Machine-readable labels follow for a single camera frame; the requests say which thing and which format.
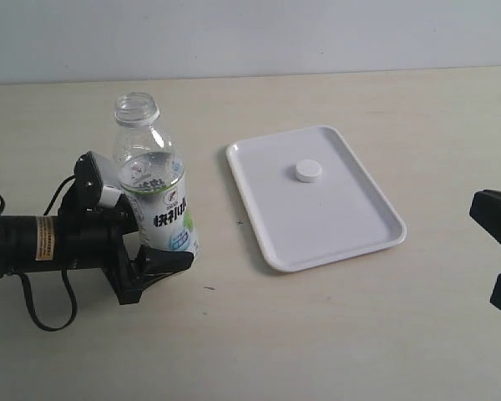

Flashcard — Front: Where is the clear plastic drink bottle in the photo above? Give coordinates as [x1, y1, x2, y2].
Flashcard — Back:
[112, 92, 199, 255]

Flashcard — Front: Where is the white rectangular plastic tray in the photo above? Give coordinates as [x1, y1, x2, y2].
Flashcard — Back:
[225, 125, 407, 273]

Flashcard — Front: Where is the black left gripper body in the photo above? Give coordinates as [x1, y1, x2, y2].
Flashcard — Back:
[58, 195, 143, 305]

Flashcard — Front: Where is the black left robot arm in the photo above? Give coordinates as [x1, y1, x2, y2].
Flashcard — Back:
[0, 200, 194, 305]

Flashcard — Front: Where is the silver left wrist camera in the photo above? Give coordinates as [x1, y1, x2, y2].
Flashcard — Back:
[73, 150, 122, 209]

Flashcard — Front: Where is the white bottle cap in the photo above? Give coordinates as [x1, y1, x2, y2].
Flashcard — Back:
[294, 159, 323, 183]

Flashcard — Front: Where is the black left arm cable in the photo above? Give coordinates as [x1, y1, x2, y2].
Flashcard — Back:
[0, 175, 78, 332]

